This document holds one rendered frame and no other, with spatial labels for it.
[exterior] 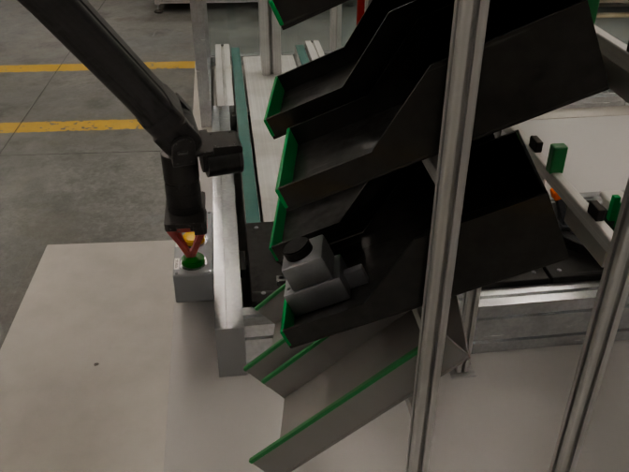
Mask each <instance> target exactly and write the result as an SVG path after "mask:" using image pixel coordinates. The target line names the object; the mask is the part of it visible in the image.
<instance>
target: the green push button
mask: <svg viewBox="0 0 629 472"><path fill-rule="evenodd" d="M204 262H205V258H204V255H203V254H201V253H199V252H197V254H196V256H195V257H194V258H187V257H186V255H183V256H182V265H183V266H184V267H185V268H189V269H195V268H198V267H200V266H202V265H203V264H204Z"/></svg>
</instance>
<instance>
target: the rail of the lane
mask: <svg viewBox="0 0 629 472"><path fill-rule="evenodd" d="M228 130H231V129H230V116H229V105H227V106H222V109H219V106H212V132H217V131H228ZM212 210H213V281H214V332H215V342H216V351H217V360H218V370H219V377H226V376H246V375H247V372H245V371H244V370H243V367H244V366H245V365H247V364H246V351H245V338H244V324H243V311H242V295H241V278H246V265H245V254H244V251H240V252H239V240H238V226H237V212H236V198H235V185H234V173H232V174H226V175H220V176H214V177H212Z"/></svg>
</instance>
